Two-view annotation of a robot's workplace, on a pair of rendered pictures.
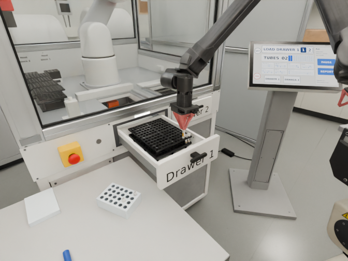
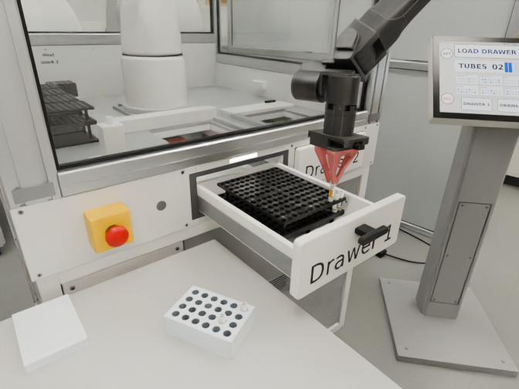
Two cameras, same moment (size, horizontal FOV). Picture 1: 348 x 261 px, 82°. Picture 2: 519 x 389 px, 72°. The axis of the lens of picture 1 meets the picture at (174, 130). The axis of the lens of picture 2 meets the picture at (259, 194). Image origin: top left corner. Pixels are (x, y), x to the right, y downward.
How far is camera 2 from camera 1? 0.16 m
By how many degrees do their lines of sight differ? 4
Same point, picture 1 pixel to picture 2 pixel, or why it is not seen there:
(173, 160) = (327, 238)
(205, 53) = (388, 28)
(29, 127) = (34, 165)
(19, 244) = not seen: outside the picture
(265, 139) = (456, 219)
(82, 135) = (132, 191)
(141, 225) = (261, 371)
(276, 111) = (479, 167)
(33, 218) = (34, 354)
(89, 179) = (142, 280)
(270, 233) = not seen: outside the picture
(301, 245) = not seen: outside the picture
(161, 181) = (301, 281)
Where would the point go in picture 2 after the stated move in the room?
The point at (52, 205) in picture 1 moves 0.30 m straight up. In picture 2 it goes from (71, 329) to (22, 150)
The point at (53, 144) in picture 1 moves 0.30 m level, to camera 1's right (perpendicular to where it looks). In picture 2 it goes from (76, 205) to (243, 208)
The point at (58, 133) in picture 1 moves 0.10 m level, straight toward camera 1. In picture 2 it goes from (87, 182) to (100, 204)
